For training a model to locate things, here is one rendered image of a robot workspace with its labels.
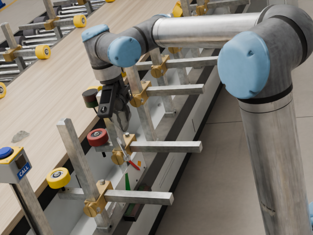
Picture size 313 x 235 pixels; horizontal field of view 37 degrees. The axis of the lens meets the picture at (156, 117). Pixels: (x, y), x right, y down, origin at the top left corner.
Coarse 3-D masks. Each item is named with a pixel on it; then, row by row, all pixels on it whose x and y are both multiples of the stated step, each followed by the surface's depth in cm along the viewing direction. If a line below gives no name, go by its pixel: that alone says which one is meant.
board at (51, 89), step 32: (128, 0) 340; (160, 0) 320; (64, 64) 259; (32, 96) 232; (64, 96) 222; (0, 128) 209; (32, 128) 202; (32, 160) 178; (64, 160) 176; (0, 192) 165; (0, 224) 149
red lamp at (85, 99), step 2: (94, 88) 170; (96, 92) 166; (94, 94) 165; (96, 94) 166; (82, 96) 166; (88, 96) 165; (90, 96) 165; (92, 96) 165; (94, 96) 165; (84, 98) 166; (86, 98) 165; (88, 98) 165; (90, 98) 165; (92, 98) 165; (94, 98) 166; (84, 100) 167; (86, 100) 166; (88, 100) 166; (90, 100) 166; (92, 100) 166; (94, 100) 166
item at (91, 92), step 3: (87, 90) 169; (90, 90) 168; (93, 90) 168; (96, 90) 167; (84, 93) 167; (87, 93) 167; (90, 93) 166; (93, 93) 166; (84, 96) 166; (87, 96) 165; (96, 99) 167; (87, 102) 167; (93, 108) 171; (96, 111) 171; (102, 120) 172
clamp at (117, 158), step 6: (126, 138) 182; (132, 138) 181; (126, 144) 178; (114, 150) 176; (120, 150) 175; (126, 150) 176; (114, 156) 174; (120, 156) 174; (114, 162) 176; (120, 162) 175
